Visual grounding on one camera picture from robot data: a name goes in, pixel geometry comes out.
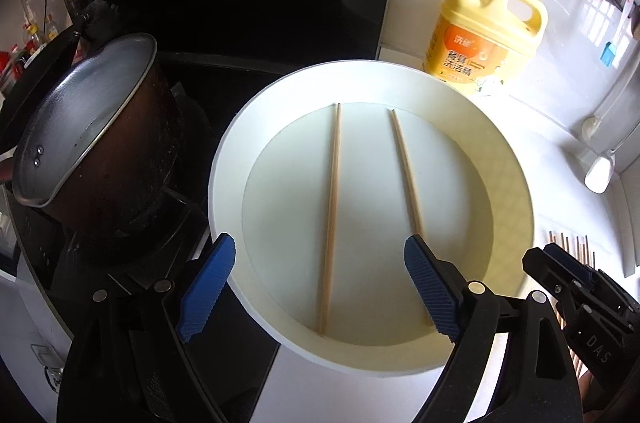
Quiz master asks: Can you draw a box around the clear adhesive hook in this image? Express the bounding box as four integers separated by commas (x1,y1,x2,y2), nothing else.
30,343,67,385

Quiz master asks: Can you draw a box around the white round plate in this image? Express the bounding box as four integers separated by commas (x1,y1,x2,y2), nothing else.
207,59,536,376

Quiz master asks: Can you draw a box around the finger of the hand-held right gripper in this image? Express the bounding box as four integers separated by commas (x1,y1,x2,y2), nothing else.
522,248,562,300
544,243,599,290

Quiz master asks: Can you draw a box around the light wooden chopstick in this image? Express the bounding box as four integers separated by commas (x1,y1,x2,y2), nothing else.
388,108,434,328
316,102,343,335

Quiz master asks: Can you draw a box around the pile of wooden chopsticks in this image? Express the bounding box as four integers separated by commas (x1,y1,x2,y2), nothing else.
547,230,598,379

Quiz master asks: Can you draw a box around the red jar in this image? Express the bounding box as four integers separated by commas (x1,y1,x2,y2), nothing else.
0,48,22,90

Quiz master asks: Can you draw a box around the brown cooking pot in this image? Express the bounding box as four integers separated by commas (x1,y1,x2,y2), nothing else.
10,32,201,236

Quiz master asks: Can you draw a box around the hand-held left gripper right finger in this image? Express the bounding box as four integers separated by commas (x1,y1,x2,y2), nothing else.
404,234,583,423

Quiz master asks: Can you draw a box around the white ladle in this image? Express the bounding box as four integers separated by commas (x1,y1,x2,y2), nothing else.
582,3,628,142

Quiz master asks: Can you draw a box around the blue silicone brush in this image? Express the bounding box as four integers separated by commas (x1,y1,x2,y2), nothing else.
600,3,632,67

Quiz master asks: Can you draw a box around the grey metal pot lid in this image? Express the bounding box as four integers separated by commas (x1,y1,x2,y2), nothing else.
12,33,158,207

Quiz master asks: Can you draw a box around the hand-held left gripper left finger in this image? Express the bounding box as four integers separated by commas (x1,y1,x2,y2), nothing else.
57,233,237,423

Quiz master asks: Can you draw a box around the white rice paddle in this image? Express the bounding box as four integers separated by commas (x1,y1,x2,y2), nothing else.
584,113,640,194

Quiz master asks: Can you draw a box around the yellow dish soap pump bottle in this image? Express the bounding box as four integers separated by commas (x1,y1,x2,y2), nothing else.
421,0,547,98

